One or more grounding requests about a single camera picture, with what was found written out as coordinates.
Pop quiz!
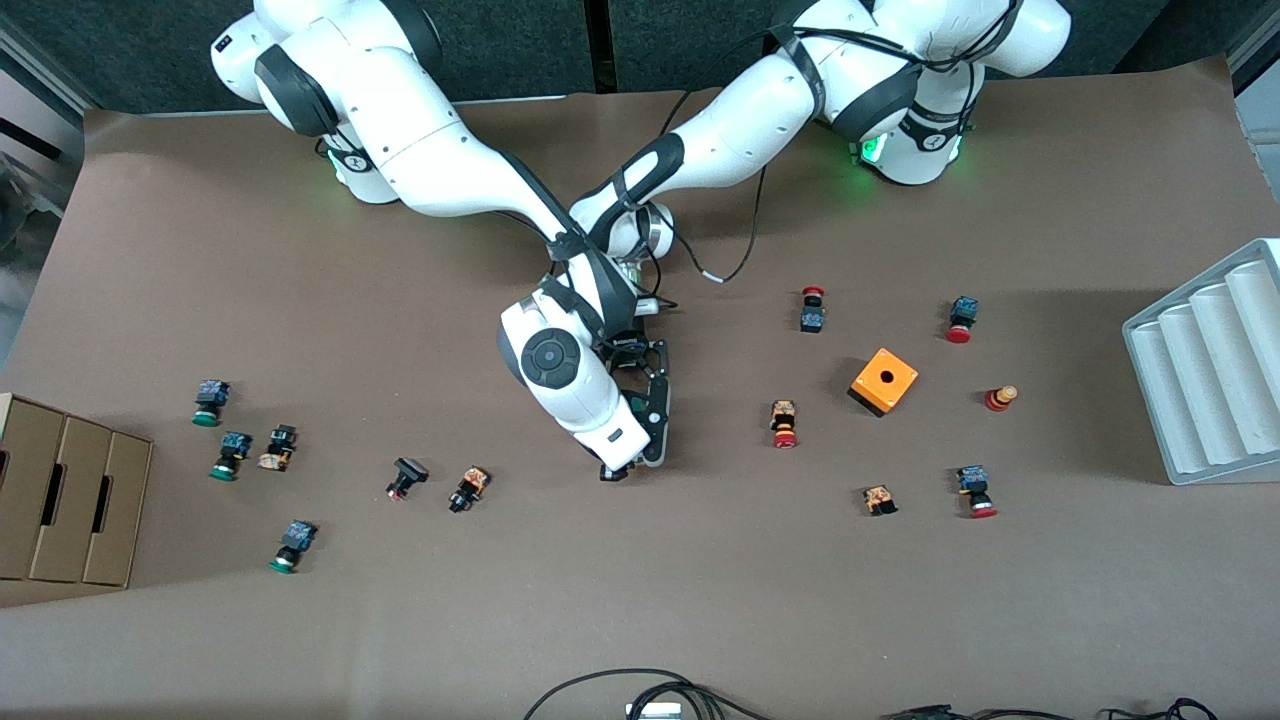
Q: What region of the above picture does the brown paper table cover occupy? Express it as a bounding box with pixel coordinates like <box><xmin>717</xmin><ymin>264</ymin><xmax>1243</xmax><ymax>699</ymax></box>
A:
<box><xmin>0</xmin><ymin>55</ymin><xmax>1280</xmax><ymax>720</ymax></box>

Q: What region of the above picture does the black square pushbutton red base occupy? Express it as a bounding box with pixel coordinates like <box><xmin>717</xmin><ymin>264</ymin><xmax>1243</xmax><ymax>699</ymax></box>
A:
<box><xmin>385</xmin><ymin>457</ymin><xmax>431</xmax><ymax>502</ymax></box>

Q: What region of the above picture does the green pushbutton blue contact block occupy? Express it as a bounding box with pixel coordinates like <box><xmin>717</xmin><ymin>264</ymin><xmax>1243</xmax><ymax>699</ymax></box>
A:
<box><xmin>268</xmin><ymin>520</ymin><xmax>319</xmax><ymax>575</ymax></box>
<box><xmin>192</xmin><ymin>380</ymin><xmax>233</xmax><ymax>428</ymax></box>
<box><xmin>208</xmin><ymin>431</ymin><xmax>253</xmax><ymax>482</ymax></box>

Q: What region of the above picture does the brown cardboard divider box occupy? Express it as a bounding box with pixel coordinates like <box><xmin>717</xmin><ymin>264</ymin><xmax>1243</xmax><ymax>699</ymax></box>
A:
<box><xmin>0</xmin><ymin>393</ymin><xmax>154</xmax><ymax>589</ymax></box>

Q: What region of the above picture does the grey ribbed plastic tray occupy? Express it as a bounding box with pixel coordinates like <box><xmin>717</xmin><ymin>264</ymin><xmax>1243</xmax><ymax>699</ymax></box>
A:
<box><xmin>1122</xmin><ymin>238</ymin><xmax>1280</xmax><ymax>487</ymax></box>

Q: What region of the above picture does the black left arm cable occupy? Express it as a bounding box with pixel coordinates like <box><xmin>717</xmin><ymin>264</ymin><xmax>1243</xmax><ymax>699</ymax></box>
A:
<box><xmin>655</xmin><ymin>85</ymin><xmax>771</xmax><ymax>286</ymax></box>

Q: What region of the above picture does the orange button enclosure box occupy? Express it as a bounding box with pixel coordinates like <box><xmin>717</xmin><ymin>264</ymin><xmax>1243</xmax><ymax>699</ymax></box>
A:
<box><xmin>848</xmin><ymin>347</ymin><xmax>920</xmax><ymax>418</ymax></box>

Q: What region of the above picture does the black looped cable bundle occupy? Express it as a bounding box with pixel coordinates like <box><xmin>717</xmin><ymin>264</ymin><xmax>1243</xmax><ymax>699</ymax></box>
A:
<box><xmin>522</xmin><ymin>668</ymin><xmax>776</xmax><ymax>720</ymax></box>

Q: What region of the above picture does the thin black cable tangle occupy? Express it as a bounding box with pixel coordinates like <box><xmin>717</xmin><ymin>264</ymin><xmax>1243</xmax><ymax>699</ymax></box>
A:
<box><xmin>880</xmin><ymin>698</ymin><xmax>1221</xmax><ymax>720</ymax></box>

